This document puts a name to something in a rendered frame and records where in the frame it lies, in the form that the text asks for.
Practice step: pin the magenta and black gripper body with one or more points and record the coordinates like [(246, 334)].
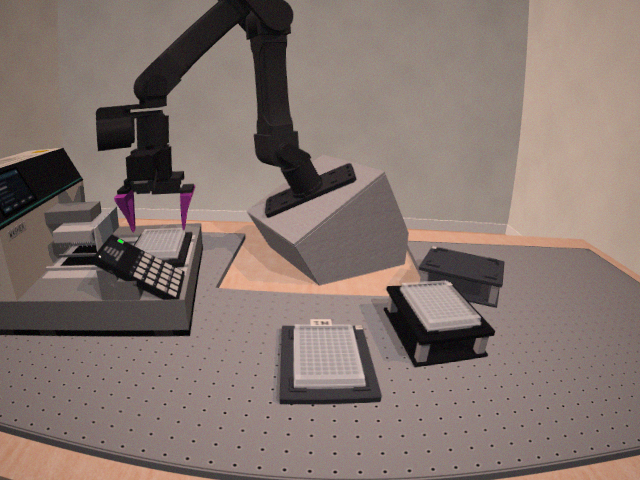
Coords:
[(163, 186)]

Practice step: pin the white well plate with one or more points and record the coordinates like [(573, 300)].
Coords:
[(162, 243), (439, 306), (326, 357)]

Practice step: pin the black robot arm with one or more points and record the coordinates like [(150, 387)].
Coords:
[(275, 142)]

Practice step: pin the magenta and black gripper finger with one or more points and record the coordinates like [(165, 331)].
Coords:
[(184, 203), (122, 202)]

